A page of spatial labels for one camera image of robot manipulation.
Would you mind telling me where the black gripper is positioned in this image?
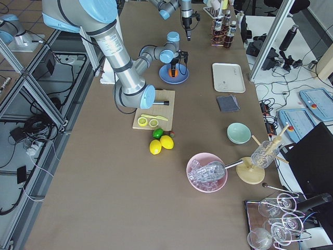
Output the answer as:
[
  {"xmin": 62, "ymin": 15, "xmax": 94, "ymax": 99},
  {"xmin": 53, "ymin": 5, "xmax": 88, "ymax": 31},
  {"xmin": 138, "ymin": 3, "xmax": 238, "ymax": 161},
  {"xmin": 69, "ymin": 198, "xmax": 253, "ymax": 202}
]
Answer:
[
  {"xmin": 170, "ymin": 50, "xmax": 188, "ymax": 77},
  {"xmin": 181, "ymin": 9, "xmax": 200, "ymax": 41}
]

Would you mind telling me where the orange mandarin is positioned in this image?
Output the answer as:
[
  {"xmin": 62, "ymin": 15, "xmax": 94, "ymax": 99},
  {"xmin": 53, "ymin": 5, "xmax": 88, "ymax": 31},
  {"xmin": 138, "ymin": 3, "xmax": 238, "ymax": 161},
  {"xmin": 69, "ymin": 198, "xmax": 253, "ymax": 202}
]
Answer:
[{"xmin": 168, "ymin": 69, "xmax": 179, "ymax": 78}]

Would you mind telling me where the blue plate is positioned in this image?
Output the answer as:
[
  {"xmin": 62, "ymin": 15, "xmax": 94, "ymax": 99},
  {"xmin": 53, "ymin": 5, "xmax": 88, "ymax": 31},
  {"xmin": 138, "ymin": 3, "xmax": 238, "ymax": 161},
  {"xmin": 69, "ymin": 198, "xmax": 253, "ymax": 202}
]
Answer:
[{"xmin": 159, "ymin": 64, "xmax": 189, "ymax": 84}]

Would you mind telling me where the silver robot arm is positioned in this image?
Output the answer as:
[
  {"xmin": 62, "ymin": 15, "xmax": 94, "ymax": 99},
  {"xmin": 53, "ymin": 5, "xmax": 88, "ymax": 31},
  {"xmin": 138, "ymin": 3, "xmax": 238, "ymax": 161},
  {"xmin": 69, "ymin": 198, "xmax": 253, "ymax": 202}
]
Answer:
[
  {"xmin": 149, "ymin": 0, "xmax": 200, "ymax": 41},
  {"xmin": 42, "ymin": 1, "xmax": 180, "ymax": 109}
]

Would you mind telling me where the dark drink bottle upper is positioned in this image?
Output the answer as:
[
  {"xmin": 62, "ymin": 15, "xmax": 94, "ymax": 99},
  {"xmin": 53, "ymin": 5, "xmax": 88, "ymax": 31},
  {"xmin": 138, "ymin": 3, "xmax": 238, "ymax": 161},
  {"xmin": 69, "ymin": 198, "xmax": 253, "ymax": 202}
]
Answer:
[{"xmin": 213, "ymin": 15, "xmax": 224, "ymax": 42}]

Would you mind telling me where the dark drink bottle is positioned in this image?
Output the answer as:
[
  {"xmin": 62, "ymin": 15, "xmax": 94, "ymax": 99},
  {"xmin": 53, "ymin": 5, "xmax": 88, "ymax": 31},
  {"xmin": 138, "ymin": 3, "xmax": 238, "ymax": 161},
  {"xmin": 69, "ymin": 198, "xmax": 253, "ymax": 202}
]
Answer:
[
  {"xmin": 213, "ymin": 15, "xmax": 224, "ymax": 42},
  {"xmin": 223, "ymin": 21, "xmax": 237, "ymax": 48},
  {"xmin": 223, "ymin": 10, "xmax": 231, "ymax": 31}
]

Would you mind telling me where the steel muddler black tip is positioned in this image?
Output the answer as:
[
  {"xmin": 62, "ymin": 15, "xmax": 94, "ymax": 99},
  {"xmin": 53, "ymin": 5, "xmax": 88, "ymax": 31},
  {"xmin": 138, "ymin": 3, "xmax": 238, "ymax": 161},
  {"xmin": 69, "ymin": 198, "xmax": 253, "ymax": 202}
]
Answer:
[{"xmin": 153, "ymin": 101, "xmax": 170, "ymax": 106}]

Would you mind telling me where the dark drink bottle right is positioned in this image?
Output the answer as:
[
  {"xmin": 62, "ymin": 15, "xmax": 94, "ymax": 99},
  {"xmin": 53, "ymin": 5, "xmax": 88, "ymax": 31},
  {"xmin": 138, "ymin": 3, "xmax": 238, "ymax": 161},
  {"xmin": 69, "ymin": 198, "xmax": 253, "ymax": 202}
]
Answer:
[{"xmin": 223, "ymin": 10, "xmax": 231, "ymax": 31}]

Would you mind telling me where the dark drink bottle lower left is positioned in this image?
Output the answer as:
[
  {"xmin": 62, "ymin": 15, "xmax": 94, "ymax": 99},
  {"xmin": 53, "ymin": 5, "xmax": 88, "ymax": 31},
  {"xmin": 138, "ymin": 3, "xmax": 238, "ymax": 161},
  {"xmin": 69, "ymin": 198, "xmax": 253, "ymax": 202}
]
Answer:
[{"xmin": 223, "ymin": 21, "xmax": 237, "ymax": 48}]

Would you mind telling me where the wooden cutting board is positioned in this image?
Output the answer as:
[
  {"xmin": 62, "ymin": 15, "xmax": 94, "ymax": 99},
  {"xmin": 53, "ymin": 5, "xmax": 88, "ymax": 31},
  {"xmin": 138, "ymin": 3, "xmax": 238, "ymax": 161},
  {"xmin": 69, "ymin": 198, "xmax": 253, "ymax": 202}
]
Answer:
[{"xmin": 132, "ymin": 90, "xmax": 175, "ymax": 131}]

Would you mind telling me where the yellow plastic knife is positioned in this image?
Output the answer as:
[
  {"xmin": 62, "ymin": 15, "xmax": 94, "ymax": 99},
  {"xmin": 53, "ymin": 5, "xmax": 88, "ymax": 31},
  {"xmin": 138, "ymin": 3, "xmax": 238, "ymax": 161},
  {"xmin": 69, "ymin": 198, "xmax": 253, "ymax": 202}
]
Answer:
[{"xmin": 140, "ymin": 114, "xmax": 168, "ymax": 121}]

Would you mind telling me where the cream rabbit tray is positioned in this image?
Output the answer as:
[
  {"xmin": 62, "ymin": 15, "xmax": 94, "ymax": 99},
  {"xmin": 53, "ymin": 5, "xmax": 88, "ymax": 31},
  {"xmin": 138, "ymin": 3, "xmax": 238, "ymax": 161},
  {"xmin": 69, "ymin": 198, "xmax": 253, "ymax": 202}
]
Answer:
[{"xmin": 212, "ymin": 62, "xmax": 246, "ymax": 93}]

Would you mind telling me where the lemon slice flat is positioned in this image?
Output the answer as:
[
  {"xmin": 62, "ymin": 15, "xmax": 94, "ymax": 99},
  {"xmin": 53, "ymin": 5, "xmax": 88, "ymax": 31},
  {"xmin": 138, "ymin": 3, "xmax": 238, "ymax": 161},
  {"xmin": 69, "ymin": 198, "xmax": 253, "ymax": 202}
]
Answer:
[{"xmin": 148, "ymin": 118, "xmax": 159, "ymax": 128}]

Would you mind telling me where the lemon half slice thick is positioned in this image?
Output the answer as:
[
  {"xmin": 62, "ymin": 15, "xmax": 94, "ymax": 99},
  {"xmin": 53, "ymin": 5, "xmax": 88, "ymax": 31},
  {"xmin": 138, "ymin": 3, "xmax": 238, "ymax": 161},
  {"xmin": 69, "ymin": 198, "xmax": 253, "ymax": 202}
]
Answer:
[{"xmin": 137, "ymin": 117, "xmax": 148, "ymax": 127}]

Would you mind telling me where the grey folded cloth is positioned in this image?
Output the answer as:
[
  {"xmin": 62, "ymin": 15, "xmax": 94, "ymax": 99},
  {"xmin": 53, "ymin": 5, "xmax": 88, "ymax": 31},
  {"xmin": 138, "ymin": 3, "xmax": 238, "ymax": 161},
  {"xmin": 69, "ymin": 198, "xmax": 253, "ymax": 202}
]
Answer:
[{"xmin": 216, "ymin": 95, "xmax": 240, "ymax": 113}]

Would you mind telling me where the green lime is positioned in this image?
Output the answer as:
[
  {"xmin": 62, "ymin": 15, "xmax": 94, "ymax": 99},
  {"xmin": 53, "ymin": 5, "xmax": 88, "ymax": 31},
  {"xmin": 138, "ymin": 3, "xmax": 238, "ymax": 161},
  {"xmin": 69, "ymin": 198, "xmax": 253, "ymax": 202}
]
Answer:
[{"xmin": 152, "ymin": 128, "xmax": 164, "ymax": 139}]

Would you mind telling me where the yellow lemon upper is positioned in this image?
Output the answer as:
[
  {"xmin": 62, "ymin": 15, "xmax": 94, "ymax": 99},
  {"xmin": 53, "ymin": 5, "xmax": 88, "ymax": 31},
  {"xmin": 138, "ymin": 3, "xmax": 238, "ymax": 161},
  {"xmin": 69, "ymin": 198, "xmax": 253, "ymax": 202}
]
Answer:
[{"xmin": 160, "ymin": 135, "xmax": 174, "ymax": 149}]

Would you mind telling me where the yellow lemon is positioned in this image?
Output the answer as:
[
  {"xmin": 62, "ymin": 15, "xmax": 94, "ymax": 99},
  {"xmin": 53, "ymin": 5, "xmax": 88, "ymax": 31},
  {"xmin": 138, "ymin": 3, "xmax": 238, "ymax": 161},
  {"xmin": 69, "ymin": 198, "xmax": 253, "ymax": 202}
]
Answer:
[
  {"xmin": 160, "ymin": 135, "xmax": 174, "ymax": 149},
  {"xmin": 149, "ymin": 140, "xmax": 162, "ymax": 155}
]

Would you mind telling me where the yellow lemon lower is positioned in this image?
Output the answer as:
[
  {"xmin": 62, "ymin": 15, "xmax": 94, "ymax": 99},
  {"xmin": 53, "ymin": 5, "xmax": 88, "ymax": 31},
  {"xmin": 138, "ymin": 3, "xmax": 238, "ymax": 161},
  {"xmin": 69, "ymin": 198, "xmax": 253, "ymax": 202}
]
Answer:
[{"xmin": 149, "ymin": 140, "xmax": 162, "ymax": 155}]

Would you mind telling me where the green bowl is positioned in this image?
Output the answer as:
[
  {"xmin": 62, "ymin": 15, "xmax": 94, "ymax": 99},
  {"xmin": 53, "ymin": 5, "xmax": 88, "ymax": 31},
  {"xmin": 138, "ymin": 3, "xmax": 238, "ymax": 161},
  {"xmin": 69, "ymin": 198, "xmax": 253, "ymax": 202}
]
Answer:
[{"xmin": 227, "ymin": 122, "xmax": 251, "ymax": 144}]

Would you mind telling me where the pink bowl with ice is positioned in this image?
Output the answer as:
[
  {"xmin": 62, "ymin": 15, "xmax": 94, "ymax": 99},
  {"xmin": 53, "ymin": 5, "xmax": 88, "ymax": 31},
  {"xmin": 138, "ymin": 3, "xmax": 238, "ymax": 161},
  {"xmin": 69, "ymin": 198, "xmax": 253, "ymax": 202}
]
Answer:
[{"xmin": 186, "ymin": 153, "xmax": 228, "ymax": 193}]

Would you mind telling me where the metal ice scoop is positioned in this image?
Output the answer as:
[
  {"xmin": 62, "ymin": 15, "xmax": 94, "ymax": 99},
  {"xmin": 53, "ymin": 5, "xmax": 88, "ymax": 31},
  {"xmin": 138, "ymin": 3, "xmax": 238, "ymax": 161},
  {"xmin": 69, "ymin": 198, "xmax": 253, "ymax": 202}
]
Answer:
[{"xmin": 204, "ymin": 159, "xmax": 244, "ymax": 181}]

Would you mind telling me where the clear glass mug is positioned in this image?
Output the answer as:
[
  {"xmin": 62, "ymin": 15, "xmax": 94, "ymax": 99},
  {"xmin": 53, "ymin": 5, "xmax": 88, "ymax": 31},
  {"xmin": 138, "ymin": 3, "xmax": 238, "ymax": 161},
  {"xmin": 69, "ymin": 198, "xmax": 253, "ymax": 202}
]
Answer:
[{"xmin": 251, "ymin": 141, "xmax": 279, "ymax": 169}]

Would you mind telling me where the wooden cup stand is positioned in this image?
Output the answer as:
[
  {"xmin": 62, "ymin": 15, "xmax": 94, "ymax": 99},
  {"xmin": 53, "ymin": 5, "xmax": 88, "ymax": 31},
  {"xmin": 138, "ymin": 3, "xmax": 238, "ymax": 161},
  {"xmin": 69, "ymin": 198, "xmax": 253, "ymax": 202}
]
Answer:
[{"xmin": 236, "ymin": 124, "xmax": 289, "ymax": 184}]

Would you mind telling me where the blue teach pendant near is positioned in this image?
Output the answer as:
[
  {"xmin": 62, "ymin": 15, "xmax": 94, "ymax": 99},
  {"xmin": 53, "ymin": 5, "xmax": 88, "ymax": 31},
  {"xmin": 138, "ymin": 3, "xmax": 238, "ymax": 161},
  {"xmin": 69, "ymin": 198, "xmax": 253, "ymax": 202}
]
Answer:
[{"xmin": 278, "ymin": 108, "xmax": 317, "ymax": 143}]

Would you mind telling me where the blue teach pendant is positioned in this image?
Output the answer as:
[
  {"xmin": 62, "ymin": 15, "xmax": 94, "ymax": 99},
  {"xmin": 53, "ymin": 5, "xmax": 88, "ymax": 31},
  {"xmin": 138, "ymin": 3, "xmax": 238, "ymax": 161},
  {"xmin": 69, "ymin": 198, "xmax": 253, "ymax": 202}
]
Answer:
[
  {"xmin": 299, "ymin": 88, "xmax": 332, "ymax": 121},
  {"xmin": 278, "ymin": 108, "xmax": 317, "ymax": 143}
]

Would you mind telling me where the blue teach pendant far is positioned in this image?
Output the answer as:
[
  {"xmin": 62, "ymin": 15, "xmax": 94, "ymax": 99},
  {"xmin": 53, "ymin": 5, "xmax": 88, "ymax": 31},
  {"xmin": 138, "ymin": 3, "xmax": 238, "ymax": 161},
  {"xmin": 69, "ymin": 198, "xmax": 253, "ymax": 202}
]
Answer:
[{"xmin": 299, "ymin": 88, "xmax": 332, "ymax": 121}]

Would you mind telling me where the wine glass on rack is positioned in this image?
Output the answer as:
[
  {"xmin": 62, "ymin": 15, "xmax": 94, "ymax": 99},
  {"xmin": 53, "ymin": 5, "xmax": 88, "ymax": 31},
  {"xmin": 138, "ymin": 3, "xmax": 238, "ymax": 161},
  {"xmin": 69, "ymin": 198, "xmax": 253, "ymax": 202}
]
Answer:
[{"xmin": 245, "ymin": 192, "xmax": 312, "ymax": 249}]

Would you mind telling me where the copper wire bottle rack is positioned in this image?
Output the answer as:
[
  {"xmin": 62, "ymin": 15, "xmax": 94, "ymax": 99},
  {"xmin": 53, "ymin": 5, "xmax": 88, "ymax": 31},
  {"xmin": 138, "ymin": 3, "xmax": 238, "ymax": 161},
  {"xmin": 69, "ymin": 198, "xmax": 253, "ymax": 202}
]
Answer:
[{"xmin": 211, "ymin": 14, "xmax": 237, "ymax": 48}]

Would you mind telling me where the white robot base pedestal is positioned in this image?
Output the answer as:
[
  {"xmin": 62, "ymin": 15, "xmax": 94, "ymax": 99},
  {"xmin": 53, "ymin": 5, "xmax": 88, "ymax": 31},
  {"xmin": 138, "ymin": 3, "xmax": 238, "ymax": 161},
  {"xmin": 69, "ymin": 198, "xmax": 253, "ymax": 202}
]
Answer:
[{"xmin": 100, "ymin": 59, "xmax": 118, "ymax": 84}]

